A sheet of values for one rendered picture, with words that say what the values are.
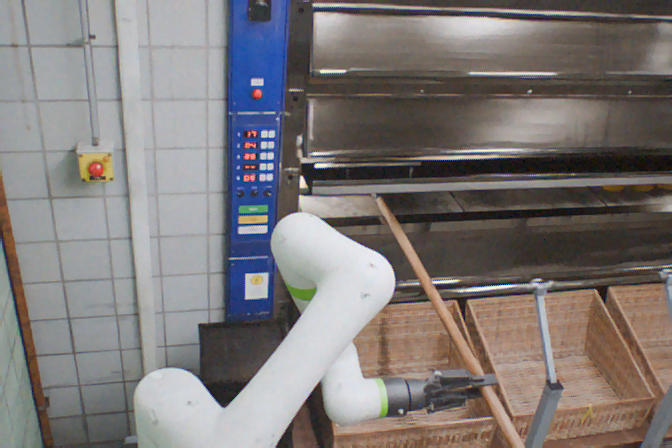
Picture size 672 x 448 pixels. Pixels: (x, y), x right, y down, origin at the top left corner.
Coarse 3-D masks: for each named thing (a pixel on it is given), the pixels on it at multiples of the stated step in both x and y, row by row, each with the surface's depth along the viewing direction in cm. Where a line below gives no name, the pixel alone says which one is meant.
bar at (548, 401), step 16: (656, 272) 227; (448, 288) 210; (464, 288) 210; (480, 288) 211; (496, 288) 212; (512, 288) 214; (528, 288) 215; (544, 288) 215; (560, 288) 218; (544, 320) 215; (544, 336) 214; (544, 352) 214; (560, 384) 210; (544, 400) 213; (544, 416) 215; (656, 416) 234; (544, 432) 219; (656, 432) 234
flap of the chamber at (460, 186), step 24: (312, 168) 221; (336, 168) 222; (360, 168) 224; (384, 168) 225; (432, 168) 228; (456, 168) 229; (480, 168) 231; (504, 168) 232; (528, 168) 233; (552, 168) 235; (576, 168) 236; (600, 168) 238; (624, 168) 239; (648, 168) 241; (312, 192) 206; (336, 192) 208; (360, 192) 209; (384, 192) 211
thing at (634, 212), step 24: (360, 216) 239; (384, 216) 241; (408, 216) 242; (432, 216) 244; (456, 216) 245; (480, 216) 247; (504, 216) 248; (528, 216) 250; (552, 216) 251; (576, 216) 253; (600, 216) 256; (624, 216) 259; (648, 216) 261
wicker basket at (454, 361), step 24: (384, 312) 252; (408, 312) 255; (456, 312) 256; (360, 336) 254; (384, 336) 256; (408, 336) 258; (432, 336) 260; (360, 360) 257; (384, 360) 259; (408, 360) 261; (432, 360) 264; (456, 360) 258; (456, 408) 248; (480, 408) 238; (336, 432) 215; (360, 432) 216; (384, 432) 218; (408, 432) 221; (432, 432) 224; (456, 432) 226; (480, 432) 229
